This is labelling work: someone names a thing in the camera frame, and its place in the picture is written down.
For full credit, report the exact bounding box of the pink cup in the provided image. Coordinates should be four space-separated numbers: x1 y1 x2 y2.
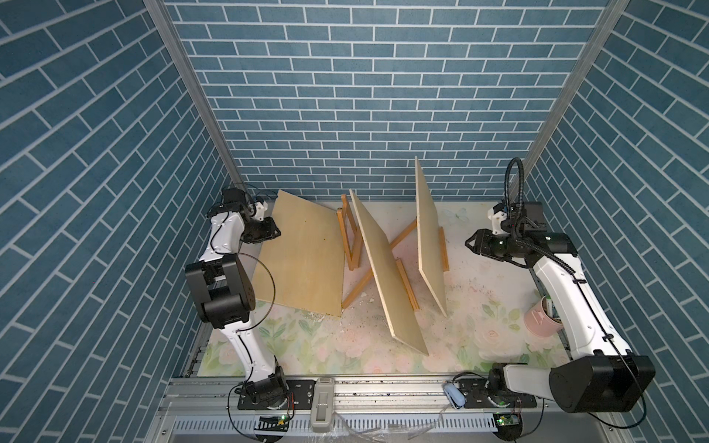
524 296 563 338

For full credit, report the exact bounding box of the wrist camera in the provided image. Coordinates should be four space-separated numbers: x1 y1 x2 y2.
247 199 269 222
487 203 509 236

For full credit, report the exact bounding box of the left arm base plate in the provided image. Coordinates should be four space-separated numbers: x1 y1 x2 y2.
237 378 316 411

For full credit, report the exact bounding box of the grey rail handle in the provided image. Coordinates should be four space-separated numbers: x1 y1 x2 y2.
310 377 335 433

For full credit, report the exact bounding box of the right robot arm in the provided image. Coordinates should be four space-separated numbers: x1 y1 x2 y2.
465 229 655 413

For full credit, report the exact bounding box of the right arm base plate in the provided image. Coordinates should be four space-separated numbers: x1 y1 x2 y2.
456 378 537 409

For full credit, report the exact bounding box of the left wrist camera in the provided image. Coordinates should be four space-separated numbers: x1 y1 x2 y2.
247 199 269 222

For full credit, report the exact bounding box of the right black corrugated cable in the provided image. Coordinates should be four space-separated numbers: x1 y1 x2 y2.
503 156 577 275

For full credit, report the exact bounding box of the wooden canvas board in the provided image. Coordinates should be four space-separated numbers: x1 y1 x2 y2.
252 190 345 317
350 190 428 356
415 158 448 317

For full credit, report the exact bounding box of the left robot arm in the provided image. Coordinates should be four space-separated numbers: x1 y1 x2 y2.
185 188 290 408

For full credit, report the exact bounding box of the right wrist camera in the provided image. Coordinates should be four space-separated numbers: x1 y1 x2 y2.
487 203 509 236

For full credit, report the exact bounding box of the wooden easel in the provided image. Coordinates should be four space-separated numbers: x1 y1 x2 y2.
340 218 421 311
336 194 363 271
439 226 450 272

